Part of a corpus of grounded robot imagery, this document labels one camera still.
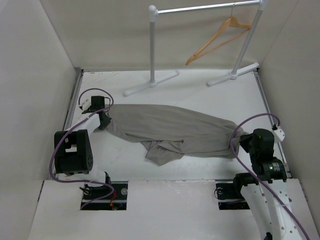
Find white clothes rack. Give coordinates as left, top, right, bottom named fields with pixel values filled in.
left=123, top=0, right=268, bottom=97

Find grey trousers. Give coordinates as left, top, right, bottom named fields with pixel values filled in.
left=105, top=104, right=246, bottom=166

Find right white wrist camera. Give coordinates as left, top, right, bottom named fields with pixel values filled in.
left=271, top=124, right=286, bottom=144

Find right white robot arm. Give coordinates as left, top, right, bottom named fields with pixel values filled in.
left=231, top=128, right=310, bottom=240

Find metal table rail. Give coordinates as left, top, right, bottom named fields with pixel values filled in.
left=48, top=66, right=85, bottom=181
left=253, top=68, right=292, bottom=179

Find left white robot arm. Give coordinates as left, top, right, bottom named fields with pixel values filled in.
left=50, top=95, right=115, bottom=200

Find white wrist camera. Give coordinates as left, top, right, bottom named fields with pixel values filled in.
left=271, top=124, right=286, bottom=144
left=79, top=98, right=91, bottom=114

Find left metal table rail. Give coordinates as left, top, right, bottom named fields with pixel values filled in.
left=48, top=66, right=85, bottom=181

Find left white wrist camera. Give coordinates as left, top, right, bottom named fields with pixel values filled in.
left=79, top=98, right=91, bottom=114

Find right metal table rail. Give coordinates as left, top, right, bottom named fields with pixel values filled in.
left=253, top=68, right=292, bottom=179

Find wooden clothes hanger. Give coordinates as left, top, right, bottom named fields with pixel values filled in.
left=185, top=12, right=253, bottom=66

